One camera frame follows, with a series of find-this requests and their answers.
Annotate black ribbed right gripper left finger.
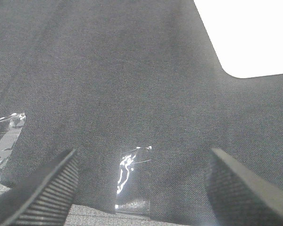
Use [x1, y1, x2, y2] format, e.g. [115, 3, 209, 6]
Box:
[0, 149, 79, 226]

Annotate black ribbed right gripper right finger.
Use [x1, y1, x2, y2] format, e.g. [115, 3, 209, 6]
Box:
[205, 148, 283, 226]

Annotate clear tape strip left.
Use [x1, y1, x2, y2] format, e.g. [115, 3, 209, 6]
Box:
[0, 113, 26, 181]

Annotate clear tape strip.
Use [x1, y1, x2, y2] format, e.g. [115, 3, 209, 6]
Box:
[115, 145, 153, 217]
[0, 113, 26, 181]

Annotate clear tape strip middle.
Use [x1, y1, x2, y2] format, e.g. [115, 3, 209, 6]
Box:
[115, 145, 153, 217]

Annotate black fabric table cloth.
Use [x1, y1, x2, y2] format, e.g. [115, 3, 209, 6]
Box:
[0, 0, 283, 225]

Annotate cream plastic storage box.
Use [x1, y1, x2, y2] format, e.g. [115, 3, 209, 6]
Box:
[195, 0, 283, 79]

